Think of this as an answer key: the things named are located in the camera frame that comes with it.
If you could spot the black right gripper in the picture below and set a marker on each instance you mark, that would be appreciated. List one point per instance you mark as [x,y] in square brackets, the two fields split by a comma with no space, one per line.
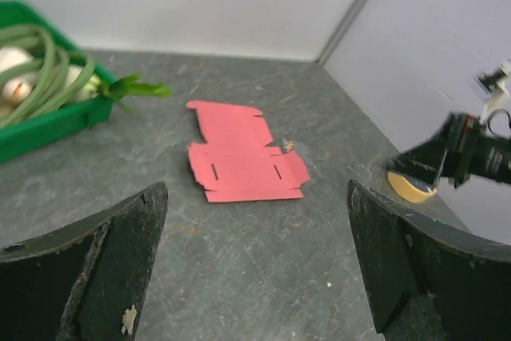
[461,148]

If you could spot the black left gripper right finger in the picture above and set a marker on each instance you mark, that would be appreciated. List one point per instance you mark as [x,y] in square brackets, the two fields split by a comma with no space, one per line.
[403,253]

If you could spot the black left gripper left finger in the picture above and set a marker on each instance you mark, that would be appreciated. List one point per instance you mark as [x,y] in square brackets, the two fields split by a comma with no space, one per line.
[87,280]

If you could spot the pink paper box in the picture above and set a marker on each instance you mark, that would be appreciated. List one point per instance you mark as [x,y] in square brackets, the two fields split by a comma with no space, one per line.
[236,161]

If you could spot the yellow masking tape roll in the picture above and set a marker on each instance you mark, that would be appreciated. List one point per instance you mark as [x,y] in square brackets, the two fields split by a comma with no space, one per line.
[409,189]

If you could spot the brown debris bit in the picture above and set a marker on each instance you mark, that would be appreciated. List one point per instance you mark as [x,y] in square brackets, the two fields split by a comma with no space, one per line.
[288,145]

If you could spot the green plastic tray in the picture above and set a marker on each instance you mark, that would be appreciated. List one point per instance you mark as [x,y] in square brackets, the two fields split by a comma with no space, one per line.
[35,133]

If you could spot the green leafy vegetable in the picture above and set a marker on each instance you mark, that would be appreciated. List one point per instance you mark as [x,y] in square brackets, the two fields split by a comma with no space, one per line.
[131,86]

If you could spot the green long beans bundle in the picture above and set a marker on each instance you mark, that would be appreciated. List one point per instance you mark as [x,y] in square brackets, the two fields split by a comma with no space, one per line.
[52,68]

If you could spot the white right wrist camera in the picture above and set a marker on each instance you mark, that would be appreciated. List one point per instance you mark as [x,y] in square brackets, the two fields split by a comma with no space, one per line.
[491,88]

